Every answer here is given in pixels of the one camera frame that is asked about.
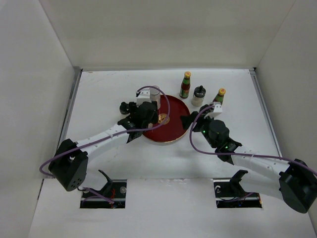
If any green-label sauce bottle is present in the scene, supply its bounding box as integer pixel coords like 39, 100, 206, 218
213, 88, 226, 105
180, 71, 191, 99

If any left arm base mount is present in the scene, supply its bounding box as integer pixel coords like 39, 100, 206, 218
78, 170, 127, 209

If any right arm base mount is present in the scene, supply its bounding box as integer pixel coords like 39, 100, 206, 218
213, 179, 262, 209

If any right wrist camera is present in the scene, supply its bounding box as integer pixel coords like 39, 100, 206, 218
204, 102, 222, 118

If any small black-capped powder bottle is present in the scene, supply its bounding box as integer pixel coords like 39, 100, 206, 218
119, 102, 130, 115

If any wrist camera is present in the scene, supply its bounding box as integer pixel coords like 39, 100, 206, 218
204, 102, 222, 118
136, 90, 152, 107

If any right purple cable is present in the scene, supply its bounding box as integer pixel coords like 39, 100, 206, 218
189, 106, 317, 174

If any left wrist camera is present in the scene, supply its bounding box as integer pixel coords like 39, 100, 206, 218
136, 90, 152, 107

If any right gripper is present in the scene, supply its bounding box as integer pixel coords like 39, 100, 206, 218
180, 111, 217, 149

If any red round tray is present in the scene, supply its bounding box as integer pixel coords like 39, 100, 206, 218
143, 95, 190, 143

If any white bead jar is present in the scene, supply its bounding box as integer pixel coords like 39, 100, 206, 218
150, 85, 160, 109

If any purple cable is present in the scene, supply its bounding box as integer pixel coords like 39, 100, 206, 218
189, 106, 317, 174
39, 85, 171, 206

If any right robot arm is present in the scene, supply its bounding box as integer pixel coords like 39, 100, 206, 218
180, 105, 317, 214

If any far black-lid seasoning jar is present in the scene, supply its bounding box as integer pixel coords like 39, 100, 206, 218
191, 85, 206, 107

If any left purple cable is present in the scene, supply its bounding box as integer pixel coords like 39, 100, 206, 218
39, 85, 171, 206

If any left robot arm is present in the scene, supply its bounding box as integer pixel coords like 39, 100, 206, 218
49, 102, 158, 198

